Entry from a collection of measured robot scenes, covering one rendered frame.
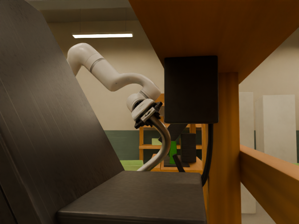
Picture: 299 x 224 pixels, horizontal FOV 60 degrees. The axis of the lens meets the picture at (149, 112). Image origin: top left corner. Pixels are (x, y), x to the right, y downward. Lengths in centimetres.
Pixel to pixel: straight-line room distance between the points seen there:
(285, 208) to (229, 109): 41
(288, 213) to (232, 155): 38
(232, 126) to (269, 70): 768
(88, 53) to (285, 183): 97
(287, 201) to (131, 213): 22
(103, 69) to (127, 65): 685
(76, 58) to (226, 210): 87
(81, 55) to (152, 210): 97
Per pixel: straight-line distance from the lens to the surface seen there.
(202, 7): 38
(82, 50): 122
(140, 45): 811
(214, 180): 79
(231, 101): 79
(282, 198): 45
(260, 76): 832
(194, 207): 35
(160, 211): 33
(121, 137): 780
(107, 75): 114
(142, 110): 92
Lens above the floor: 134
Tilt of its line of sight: 3 degrees up
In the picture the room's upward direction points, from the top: straight up
